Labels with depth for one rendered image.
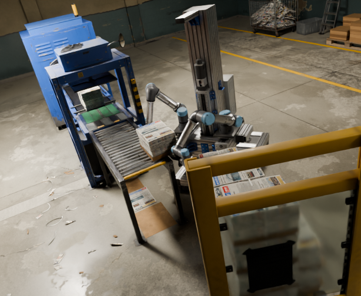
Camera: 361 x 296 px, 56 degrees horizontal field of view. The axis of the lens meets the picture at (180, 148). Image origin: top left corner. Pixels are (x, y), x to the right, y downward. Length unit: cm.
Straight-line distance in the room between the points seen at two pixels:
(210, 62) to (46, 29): 365
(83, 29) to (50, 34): 56
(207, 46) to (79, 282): 260
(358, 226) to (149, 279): 215
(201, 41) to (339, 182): 236
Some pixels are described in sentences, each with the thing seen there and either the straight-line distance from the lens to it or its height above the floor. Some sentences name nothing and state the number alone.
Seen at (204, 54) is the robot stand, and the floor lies 160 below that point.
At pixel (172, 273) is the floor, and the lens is 334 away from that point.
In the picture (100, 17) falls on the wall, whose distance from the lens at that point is 1183.
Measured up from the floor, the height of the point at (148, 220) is 0.
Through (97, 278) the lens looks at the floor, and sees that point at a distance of 355.
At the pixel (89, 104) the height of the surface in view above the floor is 88.
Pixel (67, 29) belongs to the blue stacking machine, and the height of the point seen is 172.
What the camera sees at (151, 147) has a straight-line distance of 328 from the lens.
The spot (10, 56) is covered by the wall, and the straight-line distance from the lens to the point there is 1163.
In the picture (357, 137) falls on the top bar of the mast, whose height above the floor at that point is 184.
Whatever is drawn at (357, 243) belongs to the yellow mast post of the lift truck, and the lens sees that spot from 175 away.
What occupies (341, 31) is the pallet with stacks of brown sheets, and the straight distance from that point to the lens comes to 906.
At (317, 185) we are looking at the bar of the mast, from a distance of 145.
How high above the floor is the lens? 253
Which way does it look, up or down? 30 degrees down
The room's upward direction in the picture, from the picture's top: 11 degrees counter-clockwise
